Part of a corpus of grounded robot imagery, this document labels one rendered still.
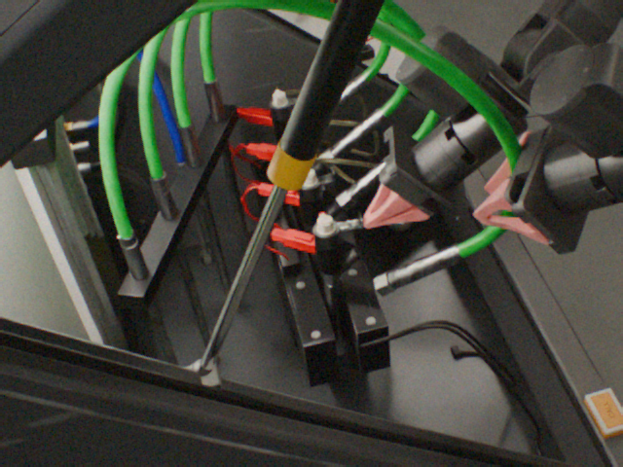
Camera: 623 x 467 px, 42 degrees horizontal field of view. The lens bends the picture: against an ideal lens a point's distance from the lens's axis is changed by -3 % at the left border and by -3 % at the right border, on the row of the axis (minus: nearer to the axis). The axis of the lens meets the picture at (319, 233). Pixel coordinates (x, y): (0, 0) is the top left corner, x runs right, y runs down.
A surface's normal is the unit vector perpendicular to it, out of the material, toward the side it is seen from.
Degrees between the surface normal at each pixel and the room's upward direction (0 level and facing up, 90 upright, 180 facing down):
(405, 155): 45
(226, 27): 90
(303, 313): 0
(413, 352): 0
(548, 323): 0
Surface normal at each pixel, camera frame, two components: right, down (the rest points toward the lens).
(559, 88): -0.79, -0.49
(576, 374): -0.09, -0.71
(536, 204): 0.52, -0.18
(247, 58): 0.23, 0.66
